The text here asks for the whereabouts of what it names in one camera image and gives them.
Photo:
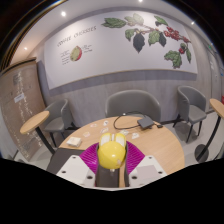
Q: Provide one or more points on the grey upholstered armchair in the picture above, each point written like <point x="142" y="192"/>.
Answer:
<point x="58" y="116"/>
<point x="191" y="103"/>
<point x="133" y="103"/>

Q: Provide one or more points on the black flat adapter box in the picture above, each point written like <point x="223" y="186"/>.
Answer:
<point x="145" y="122"/>

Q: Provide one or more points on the brown written wall board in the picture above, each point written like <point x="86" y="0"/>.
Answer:
<point x="20" y="106"/>

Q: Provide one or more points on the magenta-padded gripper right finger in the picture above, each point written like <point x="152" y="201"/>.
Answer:
<point x="146" y="170"/>

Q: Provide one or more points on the small white sachet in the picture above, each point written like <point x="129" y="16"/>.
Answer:
<point x="105" y="123"/>
<point x="104" y="130"/>
<point x="86" y="134"/>
<point x="135" y="135"/>

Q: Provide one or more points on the recessed ceiling lights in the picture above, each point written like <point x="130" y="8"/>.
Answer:
<point x="63" y="14"/>

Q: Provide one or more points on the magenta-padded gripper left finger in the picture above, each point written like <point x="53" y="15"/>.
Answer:
<point x="75" y="168"/>

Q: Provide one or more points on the white paper napkin stack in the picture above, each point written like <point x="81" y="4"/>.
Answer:
<point x="74" y="141"/>

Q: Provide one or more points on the coffee plant wall mural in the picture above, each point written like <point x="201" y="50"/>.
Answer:
<point x="113" y="46"/>

